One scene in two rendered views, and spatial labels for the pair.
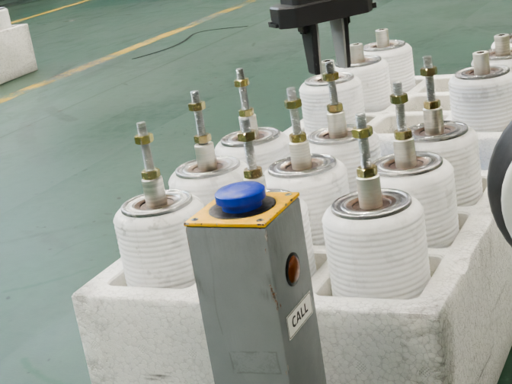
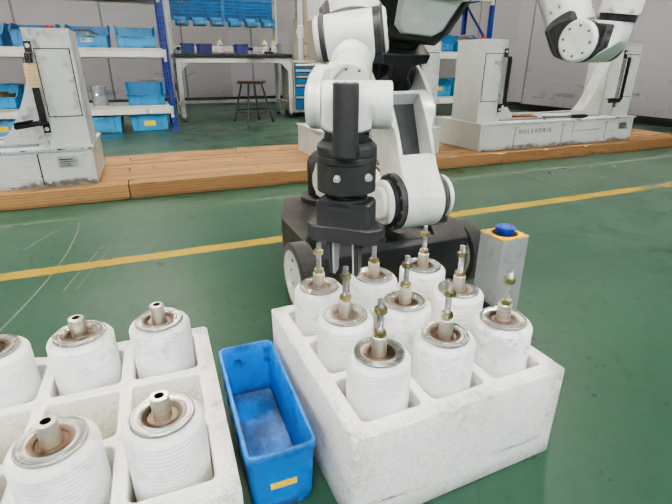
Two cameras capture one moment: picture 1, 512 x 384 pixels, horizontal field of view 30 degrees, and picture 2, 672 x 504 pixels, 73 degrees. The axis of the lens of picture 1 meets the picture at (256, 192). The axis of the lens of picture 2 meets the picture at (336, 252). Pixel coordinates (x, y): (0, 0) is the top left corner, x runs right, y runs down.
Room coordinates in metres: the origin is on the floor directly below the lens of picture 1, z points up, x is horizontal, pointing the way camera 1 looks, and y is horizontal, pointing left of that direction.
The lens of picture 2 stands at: (1.64, 0.30, 0.64)
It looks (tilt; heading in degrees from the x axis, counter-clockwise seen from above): 23 degrees down; 219
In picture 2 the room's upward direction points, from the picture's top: straight up
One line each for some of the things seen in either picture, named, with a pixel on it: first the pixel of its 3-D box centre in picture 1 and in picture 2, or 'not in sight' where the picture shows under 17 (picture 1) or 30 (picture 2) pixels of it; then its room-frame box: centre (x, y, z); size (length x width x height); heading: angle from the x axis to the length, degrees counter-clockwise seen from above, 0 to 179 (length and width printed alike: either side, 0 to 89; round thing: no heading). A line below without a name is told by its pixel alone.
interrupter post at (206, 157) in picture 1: (206, 157); (445, 327); (1.06, 0.05, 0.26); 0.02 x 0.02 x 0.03
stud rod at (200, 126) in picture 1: (200, 123); (448, 304); (1.06, 0.05, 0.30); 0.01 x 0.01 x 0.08
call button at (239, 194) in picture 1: (241, 200); (505, 230); (0.71, 0.01, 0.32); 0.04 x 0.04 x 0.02
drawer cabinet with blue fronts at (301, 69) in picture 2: not in sight; (305, 88); (-3.18, -4.09, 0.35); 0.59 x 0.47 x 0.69; 61
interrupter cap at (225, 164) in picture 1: (207, 168); (444, 334); (1.06, 0.05, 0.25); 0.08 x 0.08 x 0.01
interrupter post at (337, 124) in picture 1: (337, 124); (345, 308); (1.11, -0.11, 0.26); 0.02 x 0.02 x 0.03
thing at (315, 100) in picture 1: (337, 136); (173, 470); (1.44, -0.14, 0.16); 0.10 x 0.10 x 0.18
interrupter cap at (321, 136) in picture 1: (338, 135); (345, 315); (1.11, -0.11, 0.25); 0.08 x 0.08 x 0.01
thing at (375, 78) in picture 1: (364, 116); (69, 499); (1.54, -0.20, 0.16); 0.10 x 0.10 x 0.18
